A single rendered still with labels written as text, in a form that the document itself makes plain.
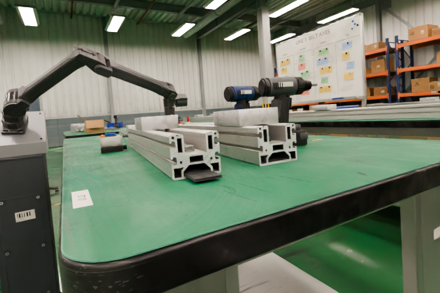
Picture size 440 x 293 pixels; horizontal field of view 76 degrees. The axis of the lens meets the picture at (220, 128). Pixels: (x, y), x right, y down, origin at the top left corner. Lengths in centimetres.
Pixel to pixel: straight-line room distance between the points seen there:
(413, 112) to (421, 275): 136
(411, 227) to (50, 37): 1256
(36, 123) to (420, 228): 150
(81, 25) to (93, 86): 238
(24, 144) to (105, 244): 119
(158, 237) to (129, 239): 3
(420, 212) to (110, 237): 69
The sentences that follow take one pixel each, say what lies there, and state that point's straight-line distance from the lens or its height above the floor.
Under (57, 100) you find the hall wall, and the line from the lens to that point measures 1237.
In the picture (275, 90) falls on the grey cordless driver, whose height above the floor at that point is 96.
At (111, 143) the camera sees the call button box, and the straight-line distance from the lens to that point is 116.
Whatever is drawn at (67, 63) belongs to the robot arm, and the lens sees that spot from 130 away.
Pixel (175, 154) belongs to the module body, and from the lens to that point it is 53.
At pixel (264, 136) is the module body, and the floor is 84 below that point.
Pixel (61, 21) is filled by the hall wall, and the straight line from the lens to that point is 1295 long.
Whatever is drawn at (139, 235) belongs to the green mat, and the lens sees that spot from 32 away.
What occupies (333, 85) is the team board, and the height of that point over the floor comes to 116.
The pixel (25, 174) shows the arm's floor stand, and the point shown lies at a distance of 148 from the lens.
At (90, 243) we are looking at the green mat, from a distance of 33.
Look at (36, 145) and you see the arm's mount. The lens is 147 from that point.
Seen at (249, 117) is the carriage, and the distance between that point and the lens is 67.
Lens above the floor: 90
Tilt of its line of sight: 3 degrees down
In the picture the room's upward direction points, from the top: 4 degrees counter-clockwise
